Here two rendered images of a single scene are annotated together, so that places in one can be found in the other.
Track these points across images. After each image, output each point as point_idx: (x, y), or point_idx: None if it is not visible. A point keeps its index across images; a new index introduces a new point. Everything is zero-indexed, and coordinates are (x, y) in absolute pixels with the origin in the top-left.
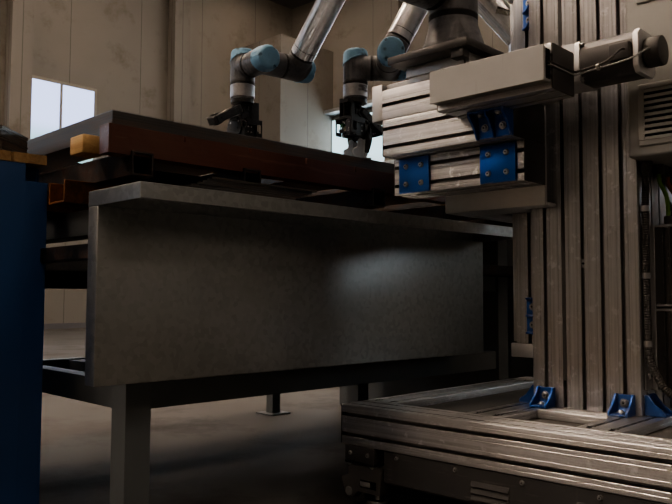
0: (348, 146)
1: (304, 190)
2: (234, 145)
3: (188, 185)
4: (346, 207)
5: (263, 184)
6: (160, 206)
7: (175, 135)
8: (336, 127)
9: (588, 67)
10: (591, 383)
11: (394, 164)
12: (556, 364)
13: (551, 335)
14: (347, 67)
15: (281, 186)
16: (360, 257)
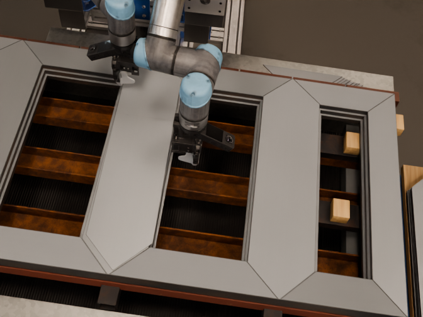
0: (127, 75)
1: (273, 66)
2: (305, 78)
3: (355, 83)
4: (255, 56)
5: (305, 71)
6: None
7: (352, 85)
8: (138, 69)
9: None
10: (179, 37)
11: (209, 28)
12: (177, 44)
13: (177, 36)
14: (134, 15)
15: (291, 68)
16: None
